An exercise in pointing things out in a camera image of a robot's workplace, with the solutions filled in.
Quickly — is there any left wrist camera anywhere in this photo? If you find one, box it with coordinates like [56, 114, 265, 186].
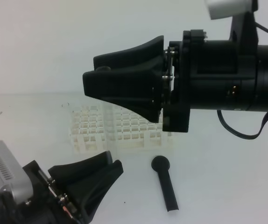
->
[0, 140, 33, 205]

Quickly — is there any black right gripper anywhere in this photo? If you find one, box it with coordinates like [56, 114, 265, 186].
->
[162, 29, 260, 133]

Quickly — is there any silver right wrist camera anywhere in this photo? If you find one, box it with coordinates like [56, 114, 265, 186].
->
[205, 0, 258, 20]

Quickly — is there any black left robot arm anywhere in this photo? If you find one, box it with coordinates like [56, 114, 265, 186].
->
[0, 151, 123, 224]

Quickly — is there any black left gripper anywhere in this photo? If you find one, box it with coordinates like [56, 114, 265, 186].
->
[7, 151, 123, 224]

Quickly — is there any white test tube rack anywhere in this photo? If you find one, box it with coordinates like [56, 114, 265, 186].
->
[69, 103, 173, 155]

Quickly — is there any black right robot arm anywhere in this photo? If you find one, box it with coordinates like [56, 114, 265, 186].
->
[83, 30, 268, 133]

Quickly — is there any black scoop tool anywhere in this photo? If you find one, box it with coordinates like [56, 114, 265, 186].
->
[151, 155, 179, 212]

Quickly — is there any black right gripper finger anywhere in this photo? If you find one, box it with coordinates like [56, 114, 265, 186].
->
[93, 35, 164, 72]
[83, 69, 162, 123]

